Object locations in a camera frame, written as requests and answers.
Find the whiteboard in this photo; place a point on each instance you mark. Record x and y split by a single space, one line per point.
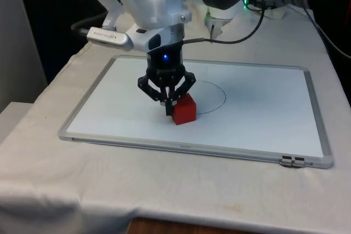
246 108

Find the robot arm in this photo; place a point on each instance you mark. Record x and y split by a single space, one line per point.
153 1

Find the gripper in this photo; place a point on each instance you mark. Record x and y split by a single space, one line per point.
164 62

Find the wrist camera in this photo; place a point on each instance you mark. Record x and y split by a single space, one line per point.
109 36

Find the red cube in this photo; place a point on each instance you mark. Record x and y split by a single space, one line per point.
186 111

